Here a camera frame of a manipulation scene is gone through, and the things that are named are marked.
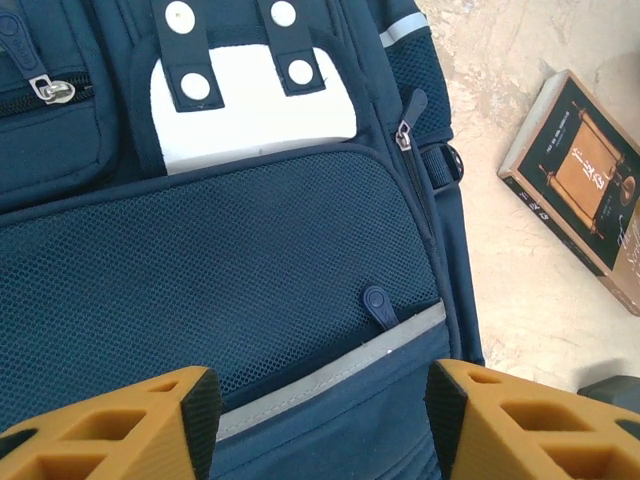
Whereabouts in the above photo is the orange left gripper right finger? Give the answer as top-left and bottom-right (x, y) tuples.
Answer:
(424, 360), (640, 480)

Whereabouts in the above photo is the navy blue backpack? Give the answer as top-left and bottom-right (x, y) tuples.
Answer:
(0, 0), (486, 480)

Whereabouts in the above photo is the black pencil case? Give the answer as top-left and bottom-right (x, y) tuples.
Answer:
(577, 374), (640, 416)

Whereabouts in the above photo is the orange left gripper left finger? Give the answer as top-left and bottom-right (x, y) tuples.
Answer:
(0, 366), (222, 480)

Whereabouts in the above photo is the brown hardcover book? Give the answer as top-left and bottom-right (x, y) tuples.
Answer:
(497, 69), (640, 317)

